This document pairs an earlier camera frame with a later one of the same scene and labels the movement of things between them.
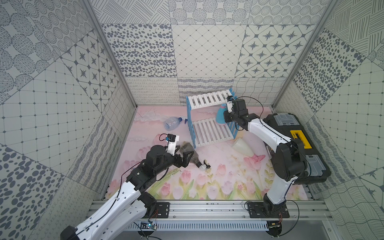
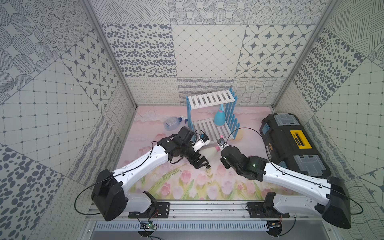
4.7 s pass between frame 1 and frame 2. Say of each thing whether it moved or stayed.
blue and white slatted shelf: stayed
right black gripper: moved
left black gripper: moved
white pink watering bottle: moved
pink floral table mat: stayed
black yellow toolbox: stayed
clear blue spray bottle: stayed
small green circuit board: stayed
